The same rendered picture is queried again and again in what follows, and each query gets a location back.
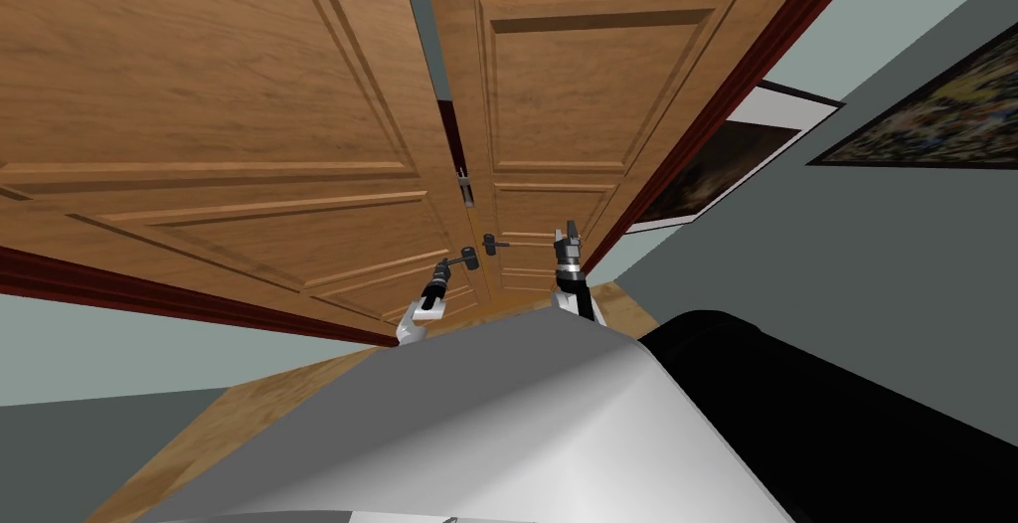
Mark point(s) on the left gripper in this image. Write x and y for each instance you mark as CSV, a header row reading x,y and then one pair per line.
x,y
442,272

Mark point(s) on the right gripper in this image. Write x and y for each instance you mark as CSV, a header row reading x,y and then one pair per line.
x,y
568,254

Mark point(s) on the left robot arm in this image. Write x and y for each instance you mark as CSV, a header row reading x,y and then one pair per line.
x,y
415,324

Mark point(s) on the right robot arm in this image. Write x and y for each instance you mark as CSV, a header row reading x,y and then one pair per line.
x,y
811,427

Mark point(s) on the grey metal latch plate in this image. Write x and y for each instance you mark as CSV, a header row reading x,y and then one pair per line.
x,y
466,189

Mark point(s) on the narrow brown wooden door leaf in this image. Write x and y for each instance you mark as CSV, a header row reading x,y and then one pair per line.
x,y
588,85

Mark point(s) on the white framed dark picture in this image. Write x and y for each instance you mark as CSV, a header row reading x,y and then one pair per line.
x,y
716,169

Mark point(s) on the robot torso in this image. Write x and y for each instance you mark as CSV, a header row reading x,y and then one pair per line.
x,y
493,427

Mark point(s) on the wide brown wooden door leaf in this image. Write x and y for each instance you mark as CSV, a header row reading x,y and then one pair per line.
x,y
199,109

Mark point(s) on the black framed dark picture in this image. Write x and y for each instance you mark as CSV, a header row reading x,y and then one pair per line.
x,y
938,121

